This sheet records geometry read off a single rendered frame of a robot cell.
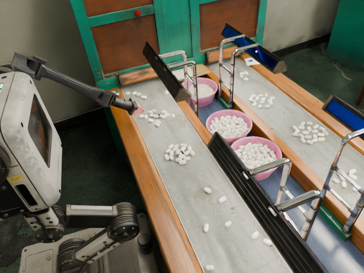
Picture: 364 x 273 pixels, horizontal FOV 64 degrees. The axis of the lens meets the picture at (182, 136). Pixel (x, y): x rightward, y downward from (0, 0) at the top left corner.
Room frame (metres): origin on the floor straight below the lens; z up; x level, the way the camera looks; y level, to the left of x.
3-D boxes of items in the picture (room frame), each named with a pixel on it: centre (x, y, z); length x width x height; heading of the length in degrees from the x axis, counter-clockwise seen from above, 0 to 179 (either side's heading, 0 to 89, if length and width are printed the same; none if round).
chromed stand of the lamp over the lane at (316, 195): (0.57, -0.30, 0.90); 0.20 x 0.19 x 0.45; 18
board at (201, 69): (1.93, -0.08, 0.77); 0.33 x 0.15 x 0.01; 108
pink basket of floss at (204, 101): (1.73, -0.15, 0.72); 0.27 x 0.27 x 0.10
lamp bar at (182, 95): (1.48, 0.07, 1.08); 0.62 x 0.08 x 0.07; 18
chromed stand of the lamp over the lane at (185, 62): (1.50, -0.01, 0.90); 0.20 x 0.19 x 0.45; 18
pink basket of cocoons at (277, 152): (1.04, -0.37, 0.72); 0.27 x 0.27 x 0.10
